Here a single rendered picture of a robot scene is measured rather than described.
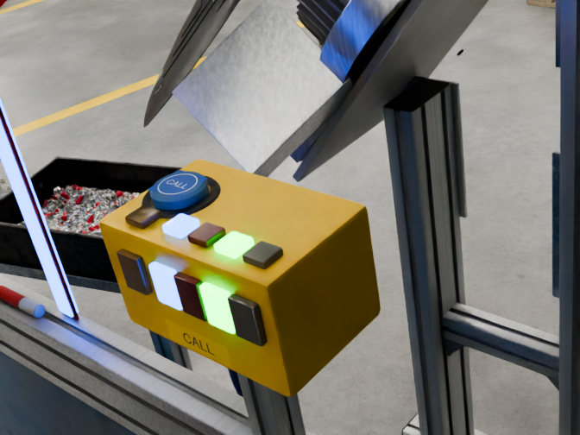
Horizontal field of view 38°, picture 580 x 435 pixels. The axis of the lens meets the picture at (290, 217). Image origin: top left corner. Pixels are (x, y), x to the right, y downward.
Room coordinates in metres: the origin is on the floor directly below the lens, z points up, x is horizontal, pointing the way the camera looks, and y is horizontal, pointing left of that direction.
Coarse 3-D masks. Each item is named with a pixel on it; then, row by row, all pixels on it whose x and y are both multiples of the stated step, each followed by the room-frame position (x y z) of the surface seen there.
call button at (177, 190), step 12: (168, 180) 0.52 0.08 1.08; (180, 180) 0.52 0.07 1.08; (192, 180) 0.52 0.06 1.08; (204, 180) 0.51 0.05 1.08; (156, 192) 0.51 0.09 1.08; (168, 192) 0.50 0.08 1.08; (180, 192) 0.50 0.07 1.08; (192, 192) 0.50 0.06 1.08; (204, 192) 0.51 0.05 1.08; (156, 204) 0.50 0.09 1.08; (168, 204) 0.50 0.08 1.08; (180, 204) 0.50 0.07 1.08; (192, 204) 0.50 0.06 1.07
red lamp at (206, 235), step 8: (208, 224) 0.46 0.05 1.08; (192, 232) 0.45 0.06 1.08; (200, 232) 0.45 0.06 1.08; (208, 232) 0.45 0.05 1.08; (216, 232) 0.45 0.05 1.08; (224, 232) 0.45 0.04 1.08; (192, 240) 0.45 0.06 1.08; (200, 240) 0.44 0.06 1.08; (208, 240) 0.44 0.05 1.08; (216, 240) 0.45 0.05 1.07
